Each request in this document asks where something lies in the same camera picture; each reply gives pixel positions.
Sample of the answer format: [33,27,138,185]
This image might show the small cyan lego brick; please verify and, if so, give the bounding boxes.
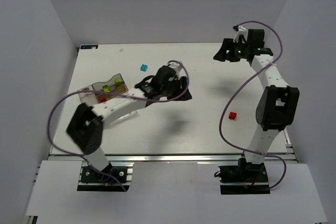
[140,64,148,72]

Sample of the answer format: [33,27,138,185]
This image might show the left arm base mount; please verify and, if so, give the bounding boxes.
[77,165,132,193]

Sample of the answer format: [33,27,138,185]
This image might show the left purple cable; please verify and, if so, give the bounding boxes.
[47,60,190,192]

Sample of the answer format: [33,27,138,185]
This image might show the left blue corner label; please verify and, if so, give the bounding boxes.
[80,45,98,50]

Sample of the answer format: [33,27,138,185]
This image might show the purple cable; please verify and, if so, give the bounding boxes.
[218,20,287,189]
[47,60,190,192]

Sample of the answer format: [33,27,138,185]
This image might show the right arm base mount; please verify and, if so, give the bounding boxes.
[214,165,270,195]

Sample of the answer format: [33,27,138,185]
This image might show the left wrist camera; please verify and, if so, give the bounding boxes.
[167,61,183,79]

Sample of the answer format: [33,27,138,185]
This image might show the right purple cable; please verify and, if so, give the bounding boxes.
[218,20,287,189]

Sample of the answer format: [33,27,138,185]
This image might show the clear plastic sorting tray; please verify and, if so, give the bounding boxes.
[78,73,138,125]

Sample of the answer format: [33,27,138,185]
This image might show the small red lego brick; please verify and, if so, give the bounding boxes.
[228,112,237,120]

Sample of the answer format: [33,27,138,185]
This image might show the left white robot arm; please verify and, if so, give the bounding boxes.
[66,60,192,176]

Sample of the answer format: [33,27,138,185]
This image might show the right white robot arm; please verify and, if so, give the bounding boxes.
[213,25,300,165]

